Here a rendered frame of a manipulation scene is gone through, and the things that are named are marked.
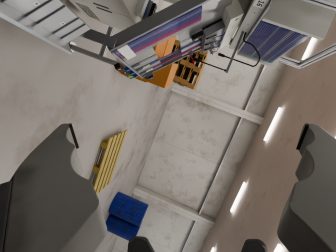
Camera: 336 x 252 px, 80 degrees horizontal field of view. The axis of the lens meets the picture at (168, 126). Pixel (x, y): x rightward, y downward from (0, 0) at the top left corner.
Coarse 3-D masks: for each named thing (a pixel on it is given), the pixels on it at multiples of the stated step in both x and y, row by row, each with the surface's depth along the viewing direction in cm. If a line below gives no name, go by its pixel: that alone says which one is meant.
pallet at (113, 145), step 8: (112, 136) 374; (120, 136) 385; (104, 144) 335; (112, 144) 357; (120, 144) 407; (104, 152) 337; (112, 152) 375; (104, 160) 349; (112, 160) 396; (96, 168) 344; (104, 168) 366; (112, 168) 418; (96, 176) 346; (104, 176) 384; (96, 184) 357; (104, 184) 406; (96, 192) 375
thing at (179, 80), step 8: (176, 40) 465; (176, 48) 474; (192, 56) 517; (200, 56) 510; (184, 64) 468; (192, 64) 468; (200, 64) 466; (176, 72) 479; (184, 72) 485; (192, 72) 495; (200, 72) 523; (176, 80) 475; (184, 80) 476; (192, 88) 479
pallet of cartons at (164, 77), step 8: (168, 40) 330; (160, 48) 303; (168, 48) 350; (160, 56) 320; (176, 64) 317; (160, 72) 289; (168, 72) 287; (144, 80) 297; (152, 80) 294; (160, 80) 292; (168, 80) 304
